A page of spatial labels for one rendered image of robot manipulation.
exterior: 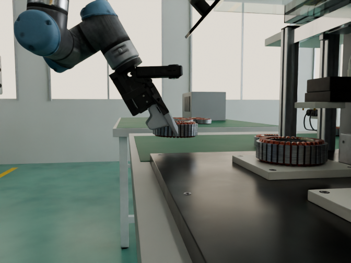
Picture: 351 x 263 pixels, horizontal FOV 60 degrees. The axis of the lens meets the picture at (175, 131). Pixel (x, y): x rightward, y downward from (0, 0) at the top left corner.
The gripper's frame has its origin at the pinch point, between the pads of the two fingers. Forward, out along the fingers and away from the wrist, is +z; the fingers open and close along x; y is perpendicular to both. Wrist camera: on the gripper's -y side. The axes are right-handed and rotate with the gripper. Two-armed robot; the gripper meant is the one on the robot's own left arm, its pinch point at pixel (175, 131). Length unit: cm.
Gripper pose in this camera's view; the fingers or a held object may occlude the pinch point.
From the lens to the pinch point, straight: 75.8
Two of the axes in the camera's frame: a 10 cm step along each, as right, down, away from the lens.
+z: 4.9, 8.6, 1.4
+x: 1.3, 0.8, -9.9
